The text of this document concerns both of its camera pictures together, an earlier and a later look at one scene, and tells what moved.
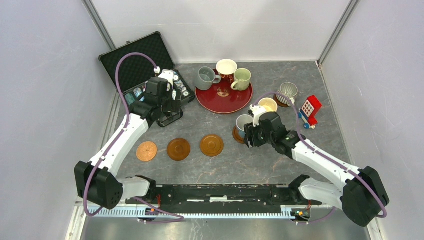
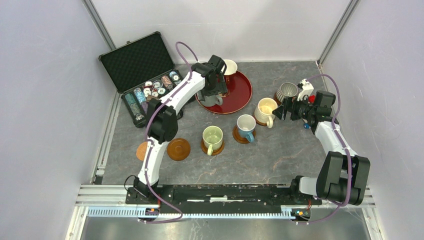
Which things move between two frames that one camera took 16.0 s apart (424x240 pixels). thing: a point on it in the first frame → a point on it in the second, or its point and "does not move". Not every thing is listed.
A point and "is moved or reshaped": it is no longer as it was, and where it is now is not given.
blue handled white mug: (242, 120) does not move
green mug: (242, 79) → (213, 138)
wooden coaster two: (236, 136) does not move
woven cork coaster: (146, 151) does not move
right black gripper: (250, 130) → (290, 105)
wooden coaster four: (279, 103) does not move
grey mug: (206, 78) is moved or reshaped
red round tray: (222, 99) does not move
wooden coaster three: (178, 149) does not move
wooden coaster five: (211, 145) does not move
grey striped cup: (290, 90) does not move
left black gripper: (173, 105) → (220, 88)
